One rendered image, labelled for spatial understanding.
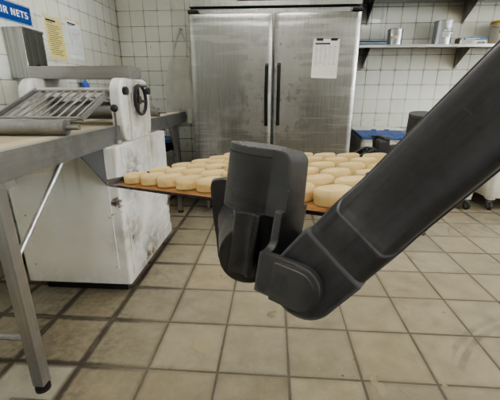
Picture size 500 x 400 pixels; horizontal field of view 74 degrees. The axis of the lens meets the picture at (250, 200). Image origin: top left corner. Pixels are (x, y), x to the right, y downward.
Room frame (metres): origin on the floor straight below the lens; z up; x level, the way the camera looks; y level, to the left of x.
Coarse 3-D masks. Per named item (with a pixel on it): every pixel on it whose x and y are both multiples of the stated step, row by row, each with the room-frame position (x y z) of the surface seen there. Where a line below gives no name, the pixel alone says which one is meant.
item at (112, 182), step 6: (108, 180) 0.68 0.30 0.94; (114, 180) 0.69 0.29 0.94; (120, 180) 0.70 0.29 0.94; (108, 186) 0.68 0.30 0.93; (114, 186) 0.66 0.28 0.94; (120, 186) 0.65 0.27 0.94; (156, 192) 0.57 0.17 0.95; (162, 192) 0.56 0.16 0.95; (168, 192) 0.55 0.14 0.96; (198, 198) 0.50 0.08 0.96; (204, 198) 0.49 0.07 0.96; (210, 198) 0.48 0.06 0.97; (306, 210) 0.38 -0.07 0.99; (312, 210) 0.37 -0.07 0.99
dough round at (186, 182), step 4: (180, 176) 0.59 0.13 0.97; (184, 176) 0.59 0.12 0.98; (188, 176) 0.59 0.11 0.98; (192, 176) 0.58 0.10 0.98; (196, 176) 0.58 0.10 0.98; (200, 176) 0.58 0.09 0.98; (176, 180) 0.57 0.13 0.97; (180, 180) 0.56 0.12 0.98; (184, 180) 0.56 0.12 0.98; (188, 180) 0.56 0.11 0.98; (192, 180) 0.56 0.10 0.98; (176, 184) 0.57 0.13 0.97; (180, 184) 0.56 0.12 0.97; (184, 184) 0.56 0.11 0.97; (188, 184) 0.56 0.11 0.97; (192, 184) 0.56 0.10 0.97; (176, 188) 0.57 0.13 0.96; (180, 188) 0.56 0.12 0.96; (184, 188) 0.56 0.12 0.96; (188, 188) 0.56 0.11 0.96; (192, 188) 0.56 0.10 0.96
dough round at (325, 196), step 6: (324, 186) 0.42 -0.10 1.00; (330, 186) 0.42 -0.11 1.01; (336, 186) 0.42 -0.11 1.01; (342, 186) 0.41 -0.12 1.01; (348, 186) 0.41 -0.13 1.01; (318, 192) 0.40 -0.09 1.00; (324, 192) 0.39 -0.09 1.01; (330, 192) 0.38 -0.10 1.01; (336, 192) 0.38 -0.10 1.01; (342, 192) 0.38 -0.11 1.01; (318, 198) 0.39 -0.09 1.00; (324, 198) 0.39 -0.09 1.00; (330, 198) 0.38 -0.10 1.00; (336, 198) 0.38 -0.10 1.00; (318, 204) 0.39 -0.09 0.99; (324, 204) 0.39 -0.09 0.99; (330, 204) 0.38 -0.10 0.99
